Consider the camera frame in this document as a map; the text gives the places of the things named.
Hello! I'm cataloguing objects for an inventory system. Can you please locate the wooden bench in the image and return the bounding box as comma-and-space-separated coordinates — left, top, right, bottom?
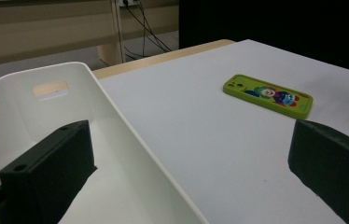
0, 0, 180, 69

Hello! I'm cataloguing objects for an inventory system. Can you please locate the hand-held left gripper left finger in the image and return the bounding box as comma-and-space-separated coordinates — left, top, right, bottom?
0, 119, 98, 224

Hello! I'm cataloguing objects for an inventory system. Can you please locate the black curtain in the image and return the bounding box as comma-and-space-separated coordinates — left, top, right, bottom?
178, 0, 349, 76

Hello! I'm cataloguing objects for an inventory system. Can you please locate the bundle of black cables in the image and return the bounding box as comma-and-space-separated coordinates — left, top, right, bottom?
121, 0, 174, 62

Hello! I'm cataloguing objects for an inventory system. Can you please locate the green cartoon phone case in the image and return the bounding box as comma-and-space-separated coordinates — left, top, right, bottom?
222, 74, 314, 120

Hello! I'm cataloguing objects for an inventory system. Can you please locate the white plastic bin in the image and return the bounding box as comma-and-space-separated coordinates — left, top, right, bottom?
0, 61, 209, 224

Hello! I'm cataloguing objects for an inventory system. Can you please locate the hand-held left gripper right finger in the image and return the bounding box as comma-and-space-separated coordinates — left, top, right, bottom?
287, 119, 349, 224

